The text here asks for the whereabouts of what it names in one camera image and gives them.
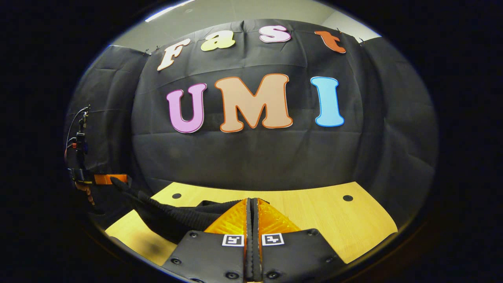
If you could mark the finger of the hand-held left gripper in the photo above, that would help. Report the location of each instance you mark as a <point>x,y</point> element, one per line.
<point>112,179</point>

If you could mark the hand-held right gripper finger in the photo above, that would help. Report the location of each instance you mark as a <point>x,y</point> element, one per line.
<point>255,228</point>
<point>248,228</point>

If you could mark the black shirt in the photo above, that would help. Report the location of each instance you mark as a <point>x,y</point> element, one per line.
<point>177,220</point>

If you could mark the black backdrop cloth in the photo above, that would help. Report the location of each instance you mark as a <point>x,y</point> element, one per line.
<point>255,157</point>

